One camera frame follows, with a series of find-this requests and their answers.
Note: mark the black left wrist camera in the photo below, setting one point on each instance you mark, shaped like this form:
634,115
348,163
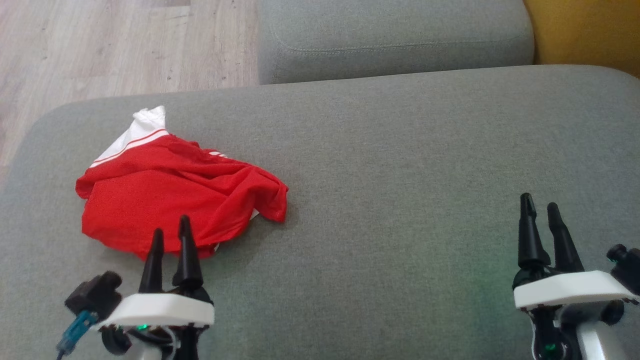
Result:
95,295

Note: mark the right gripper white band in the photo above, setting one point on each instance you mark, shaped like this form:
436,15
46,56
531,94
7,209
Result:
570,291

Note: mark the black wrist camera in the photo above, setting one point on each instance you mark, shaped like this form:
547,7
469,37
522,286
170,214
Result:
627,265
95,295

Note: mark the grey sofa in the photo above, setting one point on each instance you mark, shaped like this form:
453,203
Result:
400,200

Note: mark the yellow sofa backrest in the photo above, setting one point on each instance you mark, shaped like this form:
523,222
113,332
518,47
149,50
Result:
585,30

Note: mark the red and white jersey shirt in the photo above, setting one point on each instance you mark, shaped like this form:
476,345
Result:
165,195

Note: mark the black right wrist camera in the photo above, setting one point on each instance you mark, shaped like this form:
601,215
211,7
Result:
627,265

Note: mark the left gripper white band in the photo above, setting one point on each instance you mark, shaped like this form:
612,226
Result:
160,310

